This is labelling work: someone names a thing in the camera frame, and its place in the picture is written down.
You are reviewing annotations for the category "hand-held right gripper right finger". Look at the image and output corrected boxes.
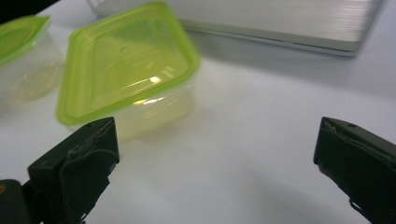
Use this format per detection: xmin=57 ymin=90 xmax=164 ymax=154
xmin=313 ymin=117 xmax=396 ymax=224

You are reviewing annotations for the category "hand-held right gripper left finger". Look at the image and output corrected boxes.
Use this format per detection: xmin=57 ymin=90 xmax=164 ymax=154
xmin=27 ymin=117 xmax=120 ymax=224

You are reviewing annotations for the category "clear container with green lid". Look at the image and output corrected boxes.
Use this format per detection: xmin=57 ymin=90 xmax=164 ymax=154
xmin=55 ymin=1 xmax=202 ymax=143
xmin=0 ymin=14 xmax=64 ymax=104

